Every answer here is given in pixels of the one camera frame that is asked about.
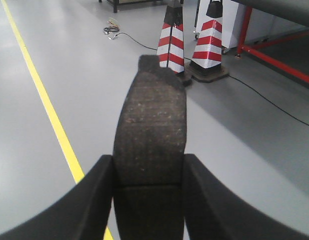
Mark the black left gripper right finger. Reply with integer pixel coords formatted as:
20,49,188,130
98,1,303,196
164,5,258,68
183,154,309,240

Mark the black floor cable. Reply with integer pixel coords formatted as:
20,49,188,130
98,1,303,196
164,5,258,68
103,17,309,130

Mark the red conveyor frame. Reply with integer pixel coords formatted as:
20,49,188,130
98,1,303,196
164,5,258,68
236,0,309,88

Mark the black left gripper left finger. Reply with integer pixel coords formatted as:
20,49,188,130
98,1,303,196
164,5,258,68
0,155,113,240

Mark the red white traffic cone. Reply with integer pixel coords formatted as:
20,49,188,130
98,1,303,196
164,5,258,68
156,0,192,87

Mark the black wooden planter box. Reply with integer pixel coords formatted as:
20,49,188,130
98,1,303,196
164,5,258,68
95,0,185,15

